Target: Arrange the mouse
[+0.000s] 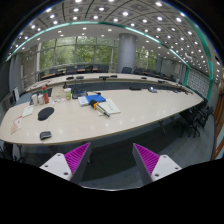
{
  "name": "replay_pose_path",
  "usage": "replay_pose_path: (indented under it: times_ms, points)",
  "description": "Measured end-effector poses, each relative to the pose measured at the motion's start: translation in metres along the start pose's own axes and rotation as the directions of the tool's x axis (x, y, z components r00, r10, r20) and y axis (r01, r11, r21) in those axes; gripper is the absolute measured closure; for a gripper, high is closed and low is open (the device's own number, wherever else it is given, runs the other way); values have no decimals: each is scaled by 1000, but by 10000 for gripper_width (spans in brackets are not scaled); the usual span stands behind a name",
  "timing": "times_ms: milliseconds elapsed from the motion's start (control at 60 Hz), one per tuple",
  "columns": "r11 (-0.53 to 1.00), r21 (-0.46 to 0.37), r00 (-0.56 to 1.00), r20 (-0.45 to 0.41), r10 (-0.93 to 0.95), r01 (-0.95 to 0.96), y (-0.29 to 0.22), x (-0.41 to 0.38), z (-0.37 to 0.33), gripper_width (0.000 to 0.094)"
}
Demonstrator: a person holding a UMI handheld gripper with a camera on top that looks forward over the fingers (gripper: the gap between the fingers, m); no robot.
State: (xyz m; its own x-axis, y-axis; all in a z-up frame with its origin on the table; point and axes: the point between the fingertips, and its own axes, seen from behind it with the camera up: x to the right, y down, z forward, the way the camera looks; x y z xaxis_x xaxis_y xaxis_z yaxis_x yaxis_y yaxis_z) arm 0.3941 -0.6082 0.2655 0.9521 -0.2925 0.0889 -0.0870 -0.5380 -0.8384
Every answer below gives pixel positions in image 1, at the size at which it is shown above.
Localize blue folder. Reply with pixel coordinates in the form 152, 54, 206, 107
85, 94, 106, 103

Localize black oval mouse pad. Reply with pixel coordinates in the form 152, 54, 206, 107
38, 107, 54, 121

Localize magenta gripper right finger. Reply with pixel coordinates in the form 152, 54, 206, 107
132, 143, 181, 185

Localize grey round pillar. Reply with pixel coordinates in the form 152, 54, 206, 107
116, 33, 137, 73

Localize black office chair right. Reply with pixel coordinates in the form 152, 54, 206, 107
180, 102, 214, 137

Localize clear cup green content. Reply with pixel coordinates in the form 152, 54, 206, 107
64, 88, 71, 100

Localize red bottle green cap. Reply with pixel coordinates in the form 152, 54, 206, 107
42, 85, 49, 104

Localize red white booklet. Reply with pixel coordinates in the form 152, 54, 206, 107
11, 116, 22, 133

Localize white paper left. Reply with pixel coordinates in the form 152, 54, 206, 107
23, 106, 34, 117

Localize white paper sheet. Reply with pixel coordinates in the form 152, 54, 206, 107
99, 99, 120, 114

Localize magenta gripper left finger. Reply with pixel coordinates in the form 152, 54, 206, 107
41, 143, 91, 183

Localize black tablet device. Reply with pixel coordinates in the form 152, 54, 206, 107
72, 90, 88, 99

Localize black computer mouse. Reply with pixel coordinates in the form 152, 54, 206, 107
40, 131, 52, 140

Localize black yellow handheld tool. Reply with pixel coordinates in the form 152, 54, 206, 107
89, 100, 110, 117

